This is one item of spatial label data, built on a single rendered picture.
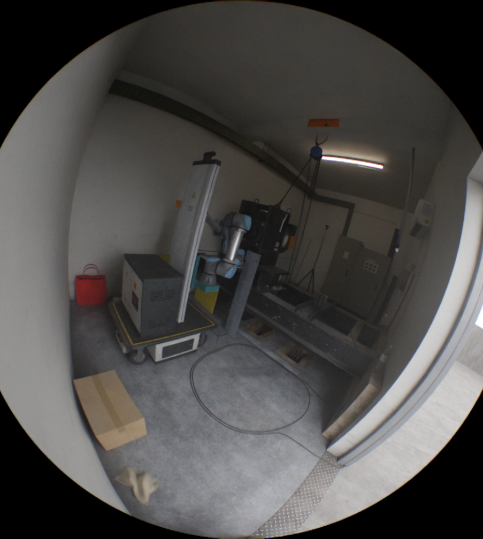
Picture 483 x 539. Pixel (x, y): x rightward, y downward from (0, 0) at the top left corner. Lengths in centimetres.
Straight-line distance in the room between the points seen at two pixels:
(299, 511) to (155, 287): 183
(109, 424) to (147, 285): 93
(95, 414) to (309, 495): 139
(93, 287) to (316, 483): 282
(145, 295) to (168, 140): 194
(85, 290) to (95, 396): 150
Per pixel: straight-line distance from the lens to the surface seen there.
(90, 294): 257
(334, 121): 251
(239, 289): 217
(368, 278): 481
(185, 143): 276
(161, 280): 140
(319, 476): 168
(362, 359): 192
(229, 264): 153
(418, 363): 127
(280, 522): 149
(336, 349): 194
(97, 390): 137
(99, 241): 250
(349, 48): 181
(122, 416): 125
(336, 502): 171
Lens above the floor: 136
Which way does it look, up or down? 14 degrees down
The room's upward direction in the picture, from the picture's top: 16 degrees clockwise
